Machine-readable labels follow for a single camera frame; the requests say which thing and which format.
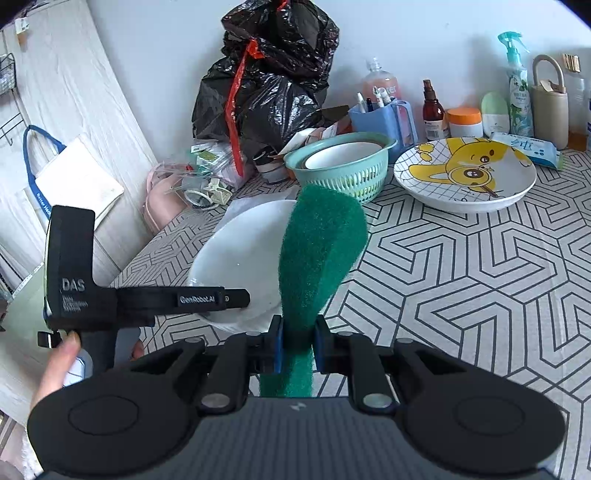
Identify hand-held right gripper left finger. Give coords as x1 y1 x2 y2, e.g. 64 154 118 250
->
131 316 283 414

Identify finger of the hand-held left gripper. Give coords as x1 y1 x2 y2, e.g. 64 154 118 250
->
223 288 252 310

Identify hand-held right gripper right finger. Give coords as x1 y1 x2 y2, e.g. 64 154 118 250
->
314 318 463 412

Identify white ribbed bowl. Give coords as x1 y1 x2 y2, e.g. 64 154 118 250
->
187 199 301 333

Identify green scouring pad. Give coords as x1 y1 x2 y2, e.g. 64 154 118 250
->
259 185 369 398

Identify plain white bowl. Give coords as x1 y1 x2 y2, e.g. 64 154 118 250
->
302 142 384 171

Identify person's left hand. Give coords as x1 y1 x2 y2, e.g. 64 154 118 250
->
28 335 145 411

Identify pink bag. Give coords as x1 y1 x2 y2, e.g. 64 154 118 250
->
146 162 195 233

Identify black white small container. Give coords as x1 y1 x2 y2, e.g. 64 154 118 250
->
253 150 289 183

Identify clear plastic bags clutter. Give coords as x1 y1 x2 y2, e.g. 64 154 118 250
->
154 138 259 210

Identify geometric patterned tablecloth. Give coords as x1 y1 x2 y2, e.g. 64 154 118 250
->
111 148 591 462

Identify teal plastic colander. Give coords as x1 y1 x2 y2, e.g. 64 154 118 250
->
283 132 398 205

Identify paper packets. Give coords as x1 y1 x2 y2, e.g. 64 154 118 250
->
277 106 352 155

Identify cartoon printed plate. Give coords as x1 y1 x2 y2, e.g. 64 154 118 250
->
392 137 537 214

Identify black garbage bag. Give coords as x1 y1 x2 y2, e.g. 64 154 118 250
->
191 0 341 155

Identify blue pen holder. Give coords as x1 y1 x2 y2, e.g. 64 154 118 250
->
348 99 419 148

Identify white wooden board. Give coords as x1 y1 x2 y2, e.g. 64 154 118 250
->
0 0 160 425

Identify brown spray bottle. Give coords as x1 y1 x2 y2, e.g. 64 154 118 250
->
422 79 448 141

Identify pink liquid bottle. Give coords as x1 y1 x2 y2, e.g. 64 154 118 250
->
360 58 400 109

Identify orange lid jar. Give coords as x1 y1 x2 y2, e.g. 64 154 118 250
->
447 107 483 138

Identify blue tissue packet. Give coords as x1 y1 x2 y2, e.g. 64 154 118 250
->
489 131 565 171

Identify pale green lotion bottle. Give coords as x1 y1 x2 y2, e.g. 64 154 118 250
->
481 91 511 138

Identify teal trigger spray bottle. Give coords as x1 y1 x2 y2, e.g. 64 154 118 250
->
498 31 535 138

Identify clear bottle gold cap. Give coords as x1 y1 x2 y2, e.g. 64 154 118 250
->
562 53 590 151

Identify white tote bag blue handles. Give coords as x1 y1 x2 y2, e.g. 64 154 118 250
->
24 124 125 241

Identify red plastic strap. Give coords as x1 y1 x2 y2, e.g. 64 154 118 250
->
229 0 289 178

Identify black wire rack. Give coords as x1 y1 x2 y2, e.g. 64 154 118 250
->
0 53 26 146

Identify beige holder with handle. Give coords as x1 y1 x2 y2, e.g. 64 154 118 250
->
530 54 570 149

